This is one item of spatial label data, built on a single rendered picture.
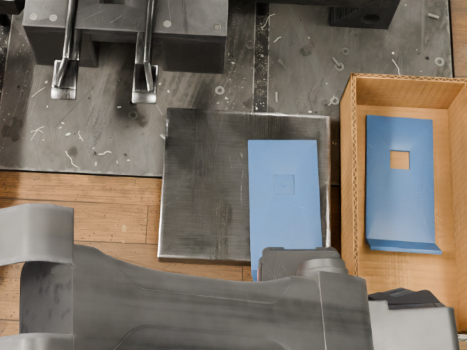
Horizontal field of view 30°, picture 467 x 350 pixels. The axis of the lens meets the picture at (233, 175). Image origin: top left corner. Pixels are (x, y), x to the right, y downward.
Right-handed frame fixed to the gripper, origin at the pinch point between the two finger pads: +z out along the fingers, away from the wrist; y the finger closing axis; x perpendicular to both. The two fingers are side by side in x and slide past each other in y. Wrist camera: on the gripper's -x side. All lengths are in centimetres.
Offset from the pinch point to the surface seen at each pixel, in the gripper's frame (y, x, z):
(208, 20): 24.0, 7.5, 8.4
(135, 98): 16.5, 14.5, 4.4
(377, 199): 6.2, -9.9, 6.9
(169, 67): 19.1, 11.3, 14.1
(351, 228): 5.0, -5.9, -0.3
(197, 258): 1.1, 8.4, 3.0
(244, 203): 6.1, 3.7, 5.7
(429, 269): -0.2, -14.7, 3.6
